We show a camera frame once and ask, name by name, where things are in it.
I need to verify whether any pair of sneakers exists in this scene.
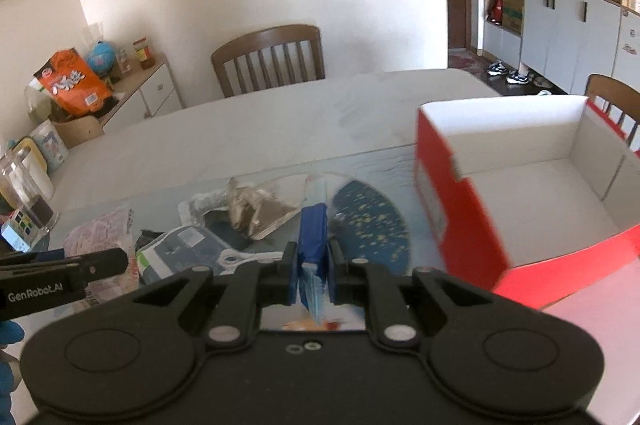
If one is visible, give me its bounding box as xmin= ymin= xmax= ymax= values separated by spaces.
xmin=486 ymin=60 xmax=530 ymax=86

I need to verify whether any orange snack bag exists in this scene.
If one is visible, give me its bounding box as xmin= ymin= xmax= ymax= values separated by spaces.
xmin=34 ymin=48 xmax=112 ymax=117

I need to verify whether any small colourful box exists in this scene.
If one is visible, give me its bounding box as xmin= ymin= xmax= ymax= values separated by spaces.
xmin=1 ymin=209 xmax=39 ymax=253

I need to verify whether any blue gloved hand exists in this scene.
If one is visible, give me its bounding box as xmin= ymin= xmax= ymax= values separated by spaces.
xmin=0 ymin=321 xmax=25 ymax=425

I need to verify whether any wooden chair at right side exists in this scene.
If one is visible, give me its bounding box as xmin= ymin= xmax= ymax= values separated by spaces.
xmin=586 ymin=74 xmax=639 ymax=148

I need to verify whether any wooden chair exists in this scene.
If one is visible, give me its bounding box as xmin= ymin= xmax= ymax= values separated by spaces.
xmin=210 ymin=24 xmax=326 ymax=98
xmin=586 ymin=74 xmax=639 ymax=148

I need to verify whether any crumpled silver brown wrapper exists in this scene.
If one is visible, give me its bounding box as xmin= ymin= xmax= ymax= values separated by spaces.
xmin=178 ymin=178 xmax=300 ymax=241

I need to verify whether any clear glass jar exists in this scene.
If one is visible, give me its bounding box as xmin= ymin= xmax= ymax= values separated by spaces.
xmin=1 ymin=150 xmax=58 ymax=233

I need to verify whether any cardboard box in cabinet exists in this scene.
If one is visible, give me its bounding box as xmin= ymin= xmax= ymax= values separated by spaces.
xmin=501 ymin=0 xmax=524 ymax=34

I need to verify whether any pink patterned wrapper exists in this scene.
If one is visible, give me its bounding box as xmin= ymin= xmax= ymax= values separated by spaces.
xmin=63 ymin=207 xmax=139 ymax=312

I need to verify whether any dark blue white bag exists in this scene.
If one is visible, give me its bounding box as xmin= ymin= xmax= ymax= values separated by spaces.
xmin=136 ymin=226 xmax=283 ymax=285

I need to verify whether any white sideboard cabinet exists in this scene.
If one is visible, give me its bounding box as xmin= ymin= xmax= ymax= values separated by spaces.
xmin=99 ymin=53 xmax=183 ymax=133

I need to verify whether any wooden chair at far side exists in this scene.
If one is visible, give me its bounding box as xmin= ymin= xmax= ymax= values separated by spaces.
xmin=210 ymin=24 xmax=326 ymax=98

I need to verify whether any blue globe toy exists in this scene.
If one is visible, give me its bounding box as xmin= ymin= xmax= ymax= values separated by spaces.
xmin=85 ymin=40 xmax=117 ymax=78

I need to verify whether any red cardboard box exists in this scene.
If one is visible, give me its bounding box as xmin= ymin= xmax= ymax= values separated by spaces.
xmin=414 ymin=96 xmax=639 ymax=308

